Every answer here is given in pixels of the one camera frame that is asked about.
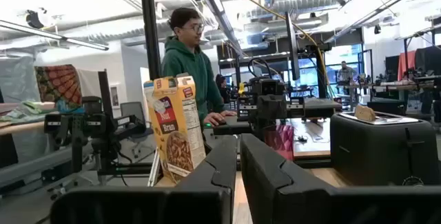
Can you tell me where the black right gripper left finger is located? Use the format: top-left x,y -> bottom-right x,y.
50,134 -> 239,224

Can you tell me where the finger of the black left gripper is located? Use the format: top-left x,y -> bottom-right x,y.
256,95 -> 273,120
271,95 -> 287,120

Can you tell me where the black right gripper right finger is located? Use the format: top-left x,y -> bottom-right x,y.
240,132 -> 441,224

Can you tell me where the pink faceted plastic cup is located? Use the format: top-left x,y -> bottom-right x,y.
263,124 -> 295,162

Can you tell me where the yellow raisin bran cereal box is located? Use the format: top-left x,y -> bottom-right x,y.
143,74 -> 207,185

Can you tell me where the brown toast slice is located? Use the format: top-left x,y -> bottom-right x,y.
353,104 -> 377,122

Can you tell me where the person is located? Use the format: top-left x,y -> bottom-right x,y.
336,60 -> 358,83
214,74 -> 231,105
161,7 -> 238,128

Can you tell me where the person's hand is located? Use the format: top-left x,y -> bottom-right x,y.
203,110 -> 238,127

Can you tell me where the black desk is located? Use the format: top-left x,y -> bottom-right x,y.
206,98 -> 342,136

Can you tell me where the black monitor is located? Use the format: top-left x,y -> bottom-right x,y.
284,12 -> 301,81

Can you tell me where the black two-slot toaster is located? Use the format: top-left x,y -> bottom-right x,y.
329,111 -> 441,187

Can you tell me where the grey office chair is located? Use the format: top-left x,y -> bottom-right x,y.
119,101 -> 155,159

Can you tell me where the orange hanging cloth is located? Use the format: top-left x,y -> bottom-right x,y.
397,50 -> 417,81

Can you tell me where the white tube light fixture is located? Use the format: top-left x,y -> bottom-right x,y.
0,19 -> 110,52

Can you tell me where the orange green patterned cloth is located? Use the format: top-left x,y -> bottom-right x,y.
34,64 -> 83,112

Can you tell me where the green folded cloth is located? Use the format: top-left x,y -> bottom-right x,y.
0,99 -> 57,123

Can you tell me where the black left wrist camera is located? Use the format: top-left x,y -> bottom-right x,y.
253,78 -> 280,96

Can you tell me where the silver air duct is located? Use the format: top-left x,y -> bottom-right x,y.
251,0 -> 347,19

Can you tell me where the black vertical frame post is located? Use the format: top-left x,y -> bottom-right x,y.
139,0 -> 163,81

